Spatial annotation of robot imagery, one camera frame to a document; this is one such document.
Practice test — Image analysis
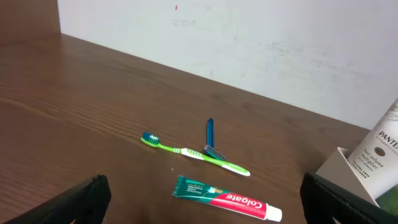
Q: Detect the white box with pink interior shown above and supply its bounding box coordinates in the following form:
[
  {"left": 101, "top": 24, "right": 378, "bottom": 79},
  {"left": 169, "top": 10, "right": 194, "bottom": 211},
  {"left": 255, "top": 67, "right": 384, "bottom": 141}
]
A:
[{"left": 316, "top": 147, "right": 397, "bottom": 212}]

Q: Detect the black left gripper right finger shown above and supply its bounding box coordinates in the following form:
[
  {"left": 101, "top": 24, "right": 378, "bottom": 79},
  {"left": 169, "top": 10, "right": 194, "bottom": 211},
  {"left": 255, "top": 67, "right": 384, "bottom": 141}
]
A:
[{"left": 300, "top": 172, "right": 397, "bottom": 224}]

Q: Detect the white conditioner tube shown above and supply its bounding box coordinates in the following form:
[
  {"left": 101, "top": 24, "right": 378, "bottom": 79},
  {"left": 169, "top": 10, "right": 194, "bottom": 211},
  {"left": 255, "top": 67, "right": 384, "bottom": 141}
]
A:
[{"left": 348, "top": 101, "right": 397, "bottom": 198}]

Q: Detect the green red toothpaste tube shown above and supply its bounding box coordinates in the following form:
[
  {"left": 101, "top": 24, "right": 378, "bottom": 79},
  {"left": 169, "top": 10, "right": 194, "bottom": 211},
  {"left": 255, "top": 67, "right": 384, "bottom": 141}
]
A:
[{"left": 172, "top": 175, "right": 282, "bottom": 222}]

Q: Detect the blue disposable razor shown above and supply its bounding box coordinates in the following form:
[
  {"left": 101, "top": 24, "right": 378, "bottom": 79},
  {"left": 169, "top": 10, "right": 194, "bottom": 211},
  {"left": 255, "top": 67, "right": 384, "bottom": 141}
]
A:
[{"left": 204, "top": 118, "right": 226, "bottom": 161}]

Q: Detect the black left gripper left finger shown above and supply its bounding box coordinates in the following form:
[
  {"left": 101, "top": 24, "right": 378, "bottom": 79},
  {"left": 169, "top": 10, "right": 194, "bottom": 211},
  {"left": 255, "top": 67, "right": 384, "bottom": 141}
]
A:
[{"left": 5, "top": 174, "right": 111, "bottom": 224}]

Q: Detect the green white toothbrush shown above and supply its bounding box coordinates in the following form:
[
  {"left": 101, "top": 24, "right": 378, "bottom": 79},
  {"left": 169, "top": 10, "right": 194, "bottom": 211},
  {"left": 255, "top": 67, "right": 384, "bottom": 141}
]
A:
[{"left": 141, "top": 133, "right": 251, "bottom": 177}]

